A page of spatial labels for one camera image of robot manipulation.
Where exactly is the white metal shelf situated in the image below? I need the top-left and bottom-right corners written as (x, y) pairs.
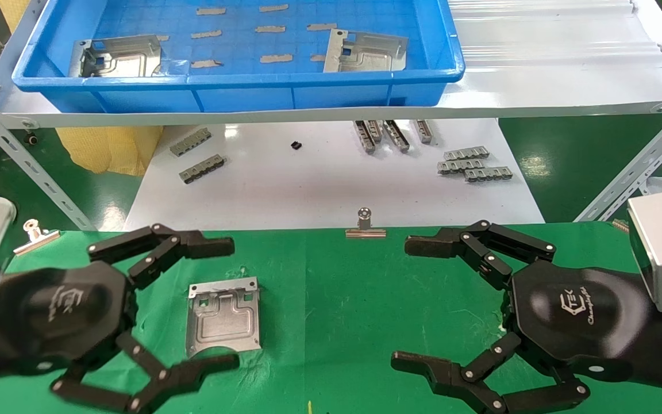
top-left (0, 0), bottom-right (662, 128)

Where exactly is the yellow mesh bag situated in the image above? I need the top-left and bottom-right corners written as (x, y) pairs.
top-left (0, 0), bottom-right (164, 177)

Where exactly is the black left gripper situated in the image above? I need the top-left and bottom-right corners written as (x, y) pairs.
top-left (0, 224), bottom-right (241, 413)

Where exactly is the green cloth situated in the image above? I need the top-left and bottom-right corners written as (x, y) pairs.
top-left (0, 221), bottom-right (662, 414)

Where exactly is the stamped sheet metal bracket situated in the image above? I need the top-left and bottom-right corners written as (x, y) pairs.
top-left (324, 29), bottom-right (409, 73)
top-left (186, 277), bottom-right (263, 358)
top-left (68, 34), bottom-right (162, 78)

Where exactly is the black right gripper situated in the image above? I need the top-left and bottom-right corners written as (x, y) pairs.
top-left (391, 220), bottom-right (653, 414)

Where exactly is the blue plastic bin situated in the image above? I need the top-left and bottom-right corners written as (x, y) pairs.
top-left (12, 0), bottom-right (465, 113)

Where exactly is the perforated white angle brace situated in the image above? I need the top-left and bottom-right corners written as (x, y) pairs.
top-left (0, 86), bottom-right (97, 232)
top-left (574, 95), bottom-right (662, 223)

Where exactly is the silver binder clip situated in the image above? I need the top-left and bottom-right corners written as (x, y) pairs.
top-left (345, 208), bottom-right (387, 239)
top-left (13, 219), bottom-right (60, 256)

